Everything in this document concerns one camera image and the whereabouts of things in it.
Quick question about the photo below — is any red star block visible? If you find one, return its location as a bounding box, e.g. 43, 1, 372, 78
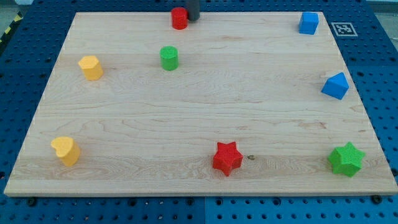
213, 142, 243, 177

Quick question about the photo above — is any yellow hexagon block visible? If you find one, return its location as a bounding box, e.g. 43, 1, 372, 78
78, 55, 103, 81

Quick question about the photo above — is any red cylinder block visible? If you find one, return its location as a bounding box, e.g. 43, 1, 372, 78
170, 7, 188, 30

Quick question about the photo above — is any wooden board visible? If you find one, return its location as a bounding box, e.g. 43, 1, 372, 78
4, 12, 397, 197

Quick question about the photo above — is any white fiducial marker tag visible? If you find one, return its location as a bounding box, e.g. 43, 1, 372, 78
331, 22, 358, 37

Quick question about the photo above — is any blue cube block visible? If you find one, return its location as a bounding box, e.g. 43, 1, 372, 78
298, 12, 319, 35

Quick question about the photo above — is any green star block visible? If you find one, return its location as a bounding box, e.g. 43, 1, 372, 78
328, 142, 366, 177

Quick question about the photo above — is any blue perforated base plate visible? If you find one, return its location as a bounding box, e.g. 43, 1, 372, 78
1, 1, 397, 223

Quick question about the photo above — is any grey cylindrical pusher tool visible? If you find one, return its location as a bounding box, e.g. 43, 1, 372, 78
186, 0, 200, 21

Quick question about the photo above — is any green cylinder block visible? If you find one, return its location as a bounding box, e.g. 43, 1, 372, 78
160, 45, 179, 71

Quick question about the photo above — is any yellow heart block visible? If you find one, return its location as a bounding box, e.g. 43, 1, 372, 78
50, 136, 81, 167

